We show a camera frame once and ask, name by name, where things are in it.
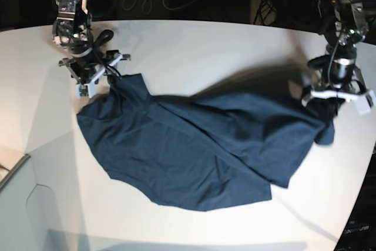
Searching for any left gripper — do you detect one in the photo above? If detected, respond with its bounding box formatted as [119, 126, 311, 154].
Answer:
[305, 53, 367, 125]

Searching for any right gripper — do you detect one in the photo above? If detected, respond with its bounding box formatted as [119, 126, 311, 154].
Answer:
[58, 49, 131, 92]

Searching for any dark blue t-shirt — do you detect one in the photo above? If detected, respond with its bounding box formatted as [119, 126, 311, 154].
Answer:
[76, 74, 335, 212]

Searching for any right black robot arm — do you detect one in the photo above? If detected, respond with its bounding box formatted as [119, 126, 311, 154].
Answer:
[52, 0, 131, 98]

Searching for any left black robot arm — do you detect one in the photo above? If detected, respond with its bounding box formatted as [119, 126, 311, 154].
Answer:
[301, 0, 375, 119]

